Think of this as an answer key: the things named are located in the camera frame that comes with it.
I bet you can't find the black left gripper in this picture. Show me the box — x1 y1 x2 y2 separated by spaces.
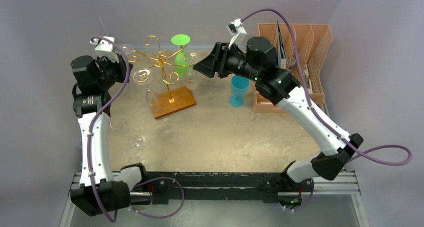
95 53 132 90

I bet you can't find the green plastic goblet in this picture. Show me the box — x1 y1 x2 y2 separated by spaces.
171 34 196 79

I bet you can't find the clear glass back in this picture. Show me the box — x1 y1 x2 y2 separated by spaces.
119 44 134 59

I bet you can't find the clear flute wine glass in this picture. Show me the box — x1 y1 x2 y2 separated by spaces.
132 68 162 112

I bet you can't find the blue plastic goblet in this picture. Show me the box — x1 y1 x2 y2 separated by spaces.
229 75 250 108

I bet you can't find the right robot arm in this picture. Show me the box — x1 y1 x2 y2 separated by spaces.
193 37 364 191

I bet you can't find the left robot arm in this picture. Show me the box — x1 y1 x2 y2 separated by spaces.
70 55 149 217

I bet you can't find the gold wine glass rack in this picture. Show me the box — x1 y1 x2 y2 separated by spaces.
128 35 196 120

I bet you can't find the grey white folder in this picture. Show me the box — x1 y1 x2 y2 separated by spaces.
276 21 287 70

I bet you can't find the peach file organizer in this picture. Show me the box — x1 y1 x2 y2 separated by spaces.
256 23 332 109

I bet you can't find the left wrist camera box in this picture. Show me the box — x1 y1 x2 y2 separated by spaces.
90 38 119 63

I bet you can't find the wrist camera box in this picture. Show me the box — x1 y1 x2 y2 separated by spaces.
226 18 247 49
90 38 119 63

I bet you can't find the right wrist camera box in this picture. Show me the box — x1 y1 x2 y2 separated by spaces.
226 18 247 49

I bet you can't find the purple cable loop front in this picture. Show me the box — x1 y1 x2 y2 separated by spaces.
128 177 185 220

